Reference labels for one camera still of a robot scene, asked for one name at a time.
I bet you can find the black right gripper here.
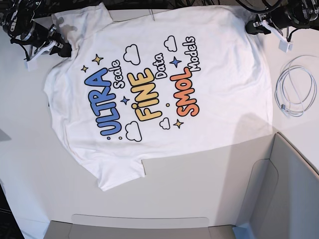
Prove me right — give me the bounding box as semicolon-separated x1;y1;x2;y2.
49;32;72;58

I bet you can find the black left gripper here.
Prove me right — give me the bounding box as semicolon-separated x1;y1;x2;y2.
245;20;271;34

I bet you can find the white printed t-shirt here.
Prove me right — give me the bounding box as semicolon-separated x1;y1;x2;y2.
44;4;273;191

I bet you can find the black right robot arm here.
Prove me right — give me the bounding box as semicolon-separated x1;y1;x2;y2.
0;0;72;62

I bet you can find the grey partition panel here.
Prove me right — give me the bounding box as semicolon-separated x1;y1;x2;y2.
233;133;319;239

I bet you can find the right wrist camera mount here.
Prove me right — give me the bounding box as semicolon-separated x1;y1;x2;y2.
23;22;57;72

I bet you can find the black hanging cable loop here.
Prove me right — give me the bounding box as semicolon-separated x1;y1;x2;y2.
235;0;284;13

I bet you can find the coiled white cable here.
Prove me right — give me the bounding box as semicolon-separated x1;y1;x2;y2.
274;54;318;117

